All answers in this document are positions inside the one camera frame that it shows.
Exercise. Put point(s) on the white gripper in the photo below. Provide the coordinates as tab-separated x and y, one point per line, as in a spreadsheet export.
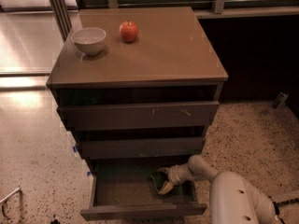
176	175

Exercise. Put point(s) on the green yellow sponge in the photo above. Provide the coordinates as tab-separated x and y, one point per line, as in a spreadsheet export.
158	179

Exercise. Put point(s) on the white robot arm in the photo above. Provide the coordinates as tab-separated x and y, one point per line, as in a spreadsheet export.
232	198

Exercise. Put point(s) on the open bottom drawer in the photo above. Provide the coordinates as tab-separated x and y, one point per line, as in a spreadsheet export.
122	188

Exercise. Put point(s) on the top drawer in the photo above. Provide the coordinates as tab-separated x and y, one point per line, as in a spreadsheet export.
139	116

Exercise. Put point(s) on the middle drawer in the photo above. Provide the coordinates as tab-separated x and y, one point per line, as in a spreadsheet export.
141	148

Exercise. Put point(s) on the brown drawer cabinet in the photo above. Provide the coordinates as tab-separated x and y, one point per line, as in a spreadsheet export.
171	61

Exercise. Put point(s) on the blue tape piece upper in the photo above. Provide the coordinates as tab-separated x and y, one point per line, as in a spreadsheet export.
75	150

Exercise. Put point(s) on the small grey floor device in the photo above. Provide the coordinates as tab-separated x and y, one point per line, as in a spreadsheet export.
281	98

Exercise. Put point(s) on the red apple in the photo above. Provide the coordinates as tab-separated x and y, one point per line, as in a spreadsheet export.
128	31

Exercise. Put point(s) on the white ceramic bowl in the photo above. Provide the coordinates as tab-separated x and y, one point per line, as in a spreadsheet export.
90	41

